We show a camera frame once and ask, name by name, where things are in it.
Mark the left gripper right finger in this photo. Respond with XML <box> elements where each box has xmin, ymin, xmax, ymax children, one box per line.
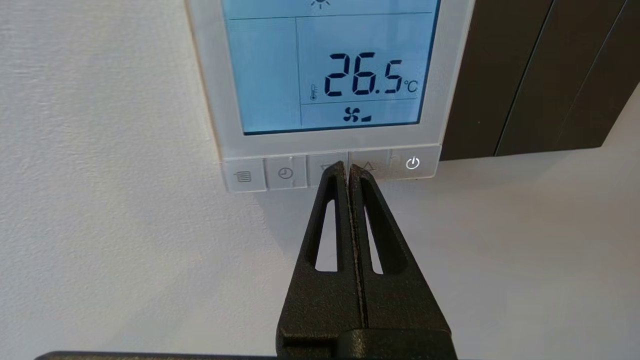
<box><xmin>348</xmin><ymin>164</ymin><xmax>453</xmax><ymax>341</ymax></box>

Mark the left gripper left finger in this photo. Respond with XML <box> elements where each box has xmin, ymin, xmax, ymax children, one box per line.
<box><xmin>276</xmin><ymin>161</ymin><xmax>365</xmax><ymax>354</ymax></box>

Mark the white wall control panel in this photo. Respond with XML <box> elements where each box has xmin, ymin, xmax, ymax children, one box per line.
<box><xmin>184</xmin><ymin>0</ymin><xmax>476</xmax><ymax>194</ymax></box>

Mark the dark brown wall panel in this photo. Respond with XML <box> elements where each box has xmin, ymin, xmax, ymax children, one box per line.
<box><xmin>440</xmin><ymin>0</ymin><xmax>640</xmax><ymax>162</ymax></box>

